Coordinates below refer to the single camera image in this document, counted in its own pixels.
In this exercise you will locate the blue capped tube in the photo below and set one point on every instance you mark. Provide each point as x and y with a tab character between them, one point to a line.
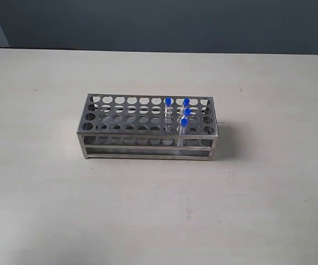
186	113
182	131
185	105
168	114

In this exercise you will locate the stainless steel test tube rack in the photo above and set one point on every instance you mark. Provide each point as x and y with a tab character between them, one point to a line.
133	126

